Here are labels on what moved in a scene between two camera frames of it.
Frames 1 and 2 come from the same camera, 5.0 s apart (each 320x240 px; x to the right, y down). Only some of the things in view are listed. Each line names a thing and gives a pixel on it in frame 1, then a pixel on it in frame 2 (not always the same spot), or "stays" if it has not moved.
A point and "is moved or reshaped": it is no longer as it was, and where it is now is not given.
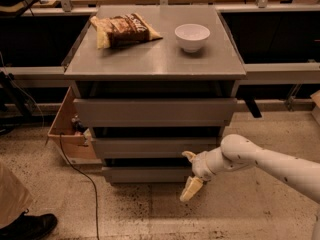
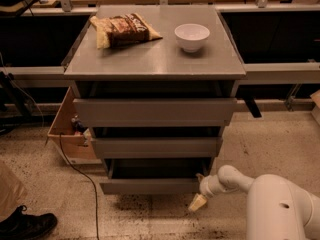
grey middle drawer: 150,148 stays
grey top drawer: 154,112 stays
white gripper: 200,166 → 205,186
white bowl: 191,36 stays
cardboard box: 70,137 stays
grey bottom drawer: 149,174 is moved or reshaped
